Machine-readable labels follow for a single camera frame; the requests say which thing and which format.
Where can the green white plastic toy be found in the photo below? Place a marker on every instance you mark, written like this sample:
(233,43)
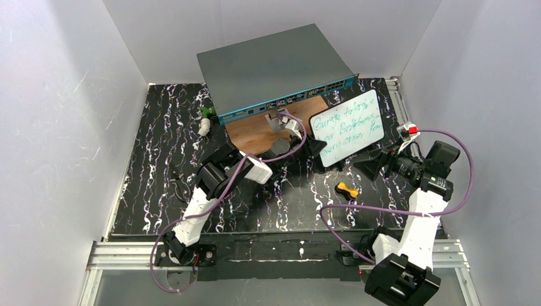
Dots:
(205,122)

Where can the grey teal network switch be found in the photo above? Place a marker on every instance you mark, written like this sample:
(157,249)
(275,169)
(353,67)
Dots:
(272,71)

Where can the silver metal bracket mount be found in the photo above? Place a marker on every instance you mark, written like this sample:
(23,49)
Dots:
(278,120)

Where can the small whiteboard black frame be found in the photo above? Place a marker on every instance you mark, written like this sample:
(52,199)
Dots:
(348,127)

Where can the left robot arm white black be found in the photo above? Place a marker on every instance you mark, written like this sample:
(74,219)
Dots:
(217,175)

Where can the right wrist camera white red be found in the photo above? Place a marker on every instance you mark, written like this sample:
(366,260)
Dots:
(408,133)

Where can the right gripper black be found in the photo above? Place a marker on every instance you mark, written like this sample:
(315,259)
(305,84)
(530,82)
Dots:
(384,160)

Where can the wooden board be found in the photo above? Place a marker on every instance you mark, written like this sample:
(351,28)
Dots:
(254,134)

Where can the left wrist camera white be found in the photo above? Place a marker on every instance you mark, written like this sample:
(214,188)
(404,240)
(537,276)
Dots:
(292,127)

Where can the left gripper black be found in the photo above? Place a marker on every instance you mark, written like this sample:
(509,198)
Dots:
(281,171)

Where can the yellow black whiteboard eraser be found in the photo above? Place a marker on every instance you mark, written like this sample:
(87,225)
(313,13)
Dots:
(348,192)

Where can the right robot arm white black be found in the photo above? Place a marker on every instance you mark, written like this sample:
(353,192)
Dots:
(403,272)

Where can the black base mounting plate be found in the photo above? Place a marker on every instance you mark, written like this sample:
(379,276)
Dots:
(273,255)

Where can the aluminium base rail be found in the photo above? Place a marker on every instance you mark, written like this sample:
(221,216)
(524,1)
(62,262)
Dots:
(124,256)

